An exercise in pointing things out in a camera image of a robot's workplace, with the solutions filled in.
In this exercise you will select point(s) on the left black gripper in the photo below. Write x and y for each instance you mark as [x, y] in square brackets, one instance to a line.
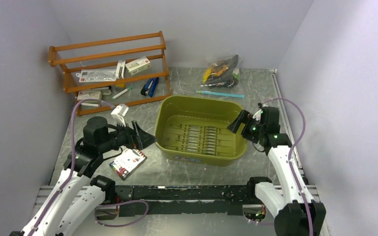
[144, 138]

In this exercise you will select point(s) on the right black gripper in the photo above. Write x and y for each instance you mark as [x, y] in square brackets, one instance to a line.
[245, 117]

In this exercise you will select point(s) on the olive green plastic bin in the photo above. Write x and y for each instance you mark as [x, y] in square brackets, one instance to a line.
[194, 129]

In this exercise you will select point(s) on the clear zip top bag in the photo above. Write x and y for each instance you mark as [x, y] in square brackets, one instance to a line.
[223, 73]

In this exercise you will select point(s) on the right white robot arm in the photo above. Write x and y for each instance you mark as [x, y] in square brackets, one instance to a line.
[295, 211]

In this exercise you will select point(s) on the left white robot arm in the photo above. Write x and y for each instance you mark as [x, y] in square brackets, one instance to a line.
[77, 189]

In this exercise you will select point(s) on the colourful marker box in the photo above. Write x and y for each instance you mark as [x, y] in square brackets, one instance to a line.
[127, 162]

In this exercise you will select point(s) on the blue stapler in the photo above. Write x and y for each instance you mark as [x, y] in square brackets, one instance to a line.
[150, 87]

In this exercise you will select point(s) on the green white marker pen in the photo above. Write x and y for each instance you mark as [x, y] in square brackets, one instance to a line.
[122, 92]

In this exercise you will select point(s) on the white green box on shelf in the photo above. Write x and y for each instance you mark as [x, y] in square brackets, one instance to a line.
[138, 65]

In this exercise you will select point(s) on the orange wooden shelf rack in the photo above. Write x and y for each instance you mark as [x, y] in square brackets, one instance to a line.
[105, 54]

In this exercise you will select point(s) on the white box lower shelf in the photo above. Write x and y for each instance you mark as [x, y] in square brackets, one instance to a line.
[95, 94]

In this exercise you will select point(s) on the small white upright box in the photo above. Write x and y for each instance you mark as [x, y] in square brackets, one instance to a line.
[120, 69]

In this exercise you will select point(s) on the clear blister pack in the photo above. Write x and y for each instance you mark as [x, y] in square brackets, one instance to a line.
[96, 75]

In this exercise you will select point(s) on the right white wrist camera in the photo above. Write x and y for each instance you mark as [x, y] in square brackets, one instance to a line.
[257, 115]

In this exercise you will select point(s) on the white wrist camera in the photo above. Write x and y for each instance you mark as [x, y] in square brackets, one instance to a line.
[257, 115]
[118, 114]

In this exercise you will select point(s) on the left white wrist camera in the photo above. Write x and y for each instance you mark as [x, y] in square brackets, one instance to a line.
[118, 114]

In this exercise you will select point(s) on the aluminium frame rail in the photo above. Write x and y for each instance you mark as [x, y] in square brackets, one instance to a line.
[311, 192]

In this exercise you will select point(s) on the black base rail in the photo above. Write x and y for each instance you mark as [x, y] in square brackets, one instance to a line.
[193, 199]

